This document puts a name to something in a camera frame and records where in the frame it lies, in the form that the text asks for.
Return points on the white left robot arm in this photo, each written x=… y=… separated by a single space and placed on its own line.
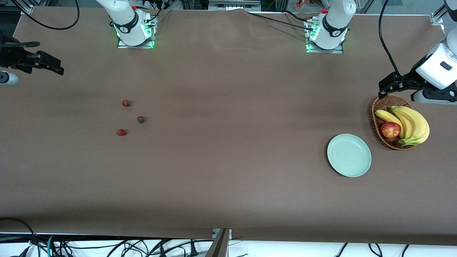
x=334 y=21

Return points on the orange colourful object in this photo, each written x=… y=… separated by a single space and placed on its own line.
x=303 y=4

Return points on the yellow banana bunch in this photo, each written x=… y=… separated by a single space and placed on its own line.
x=416 y=123

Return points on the aluminium corner bracket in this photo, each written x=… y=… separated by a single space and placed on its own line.
x=437 y=18

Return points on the pale green round plate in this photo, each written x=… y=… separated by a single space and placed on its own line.
x=349 y=155

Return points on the brown wicker basket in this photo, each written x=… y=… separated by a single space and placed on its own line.
x=380 y=107

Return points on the grey metal box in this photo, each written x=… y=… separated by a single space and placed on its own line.
x=234 y=4

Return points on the red strawberry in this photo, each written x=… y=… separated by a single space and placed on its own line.
x=121 y=132
x=125 y=103
x=141 y=119

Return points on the aluminium frame profile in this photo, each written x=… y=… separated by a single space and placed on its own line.
x=26 y=9

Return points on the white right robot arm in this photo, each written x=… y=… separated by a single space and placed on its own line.
x=125 y=18

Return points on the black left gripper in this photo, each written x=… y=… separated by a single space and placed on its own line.
x=409 y=81

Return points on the brown table cover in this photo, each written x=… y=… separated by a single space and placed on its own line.
x=228 y=178

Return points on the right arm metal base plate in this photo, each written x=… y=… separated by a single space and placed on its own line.
x=123 y=45

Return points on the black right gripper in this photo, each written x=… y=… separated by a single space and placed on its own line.
x=10 y=54

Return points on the red apple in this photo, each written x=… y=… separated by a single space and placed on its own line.
x=390 y=129

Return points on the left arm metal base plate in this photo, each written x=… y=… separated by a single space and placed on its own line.
x=321 y=51

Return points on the aluminium table post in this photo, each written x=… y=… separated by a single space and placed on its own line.
x=217 y=244

